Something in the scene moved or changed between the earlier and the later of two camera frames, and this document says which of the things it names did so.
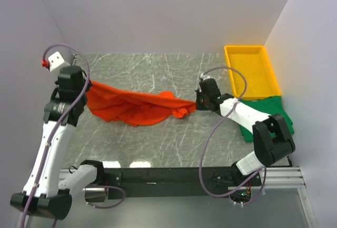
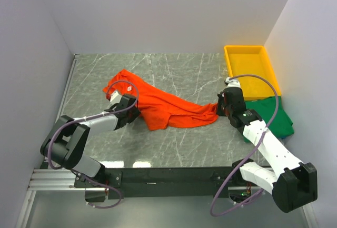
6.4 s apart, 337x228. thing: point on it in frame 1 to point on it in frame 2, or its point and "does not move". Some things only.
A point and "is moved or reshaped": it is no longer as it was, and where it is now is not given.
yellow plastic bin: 254,61 does not move
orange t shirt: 132,108 is moved or reshaped
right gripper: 199,105 to 221,98
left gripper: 85,80 to 136,112
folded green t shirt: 271,106 does not move
